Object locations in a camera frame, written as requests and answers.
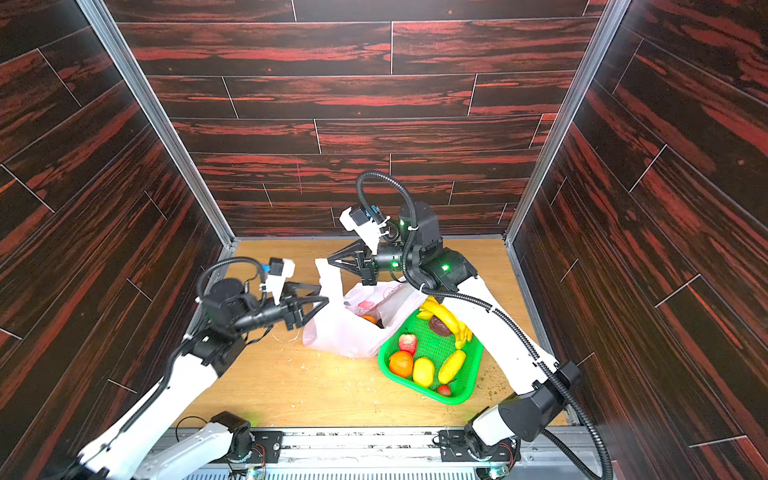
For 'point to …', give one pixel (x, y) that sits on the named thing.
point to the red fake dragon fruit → (364, 306)
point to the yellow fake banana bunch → (430, 307)
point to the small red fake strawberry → (444, 390)
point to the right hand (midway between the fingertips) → (335, 253)
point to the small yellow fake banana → (451, 367)
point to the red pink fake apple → (408, 342)
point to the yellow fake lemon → (423, 372)
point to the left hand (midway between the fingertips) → (325, 297)
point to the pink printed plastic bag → (351, 322)
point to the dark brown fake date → (440, 327)
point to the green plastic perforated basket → (437, 349)
